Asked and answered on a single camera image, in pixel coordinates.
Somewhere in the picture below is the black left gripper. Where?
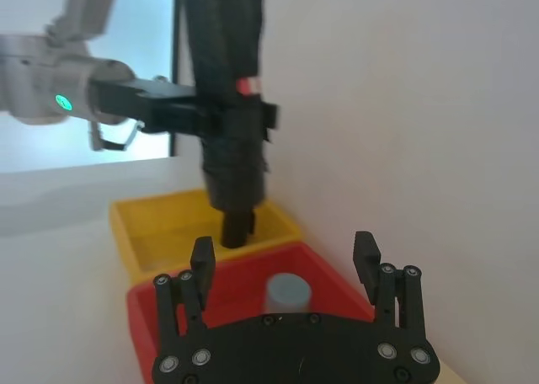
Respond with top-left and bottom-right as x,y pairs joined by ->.
89,78 -> 281,144

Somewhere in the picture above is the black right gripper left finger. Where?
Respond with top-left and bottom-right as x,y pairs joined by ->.
152,235 -> 217,344

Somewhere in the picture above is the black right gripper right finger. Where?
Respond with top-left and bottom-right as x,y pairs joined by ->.
352,230 -> 424,339

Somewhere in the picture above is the red plastic bin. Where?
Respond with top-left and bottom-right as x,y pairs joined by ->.
125,241 -> 376,384

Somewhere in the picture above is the yellow plastic bin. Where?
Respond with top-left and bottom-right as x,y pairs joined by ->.
109,189 -> 302,284

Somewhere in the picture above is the grey blue cylinder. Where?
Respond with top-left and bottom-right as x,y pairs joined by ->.
263,273 -> 313,316

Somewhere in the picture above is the thin dark gripper cable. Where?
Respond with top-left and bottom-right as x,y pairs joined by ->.
87,119 -> 147,152

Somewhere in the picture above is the bright window with dark frame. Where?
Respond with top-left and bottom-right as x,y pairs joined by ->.
0,0 -> 189,173

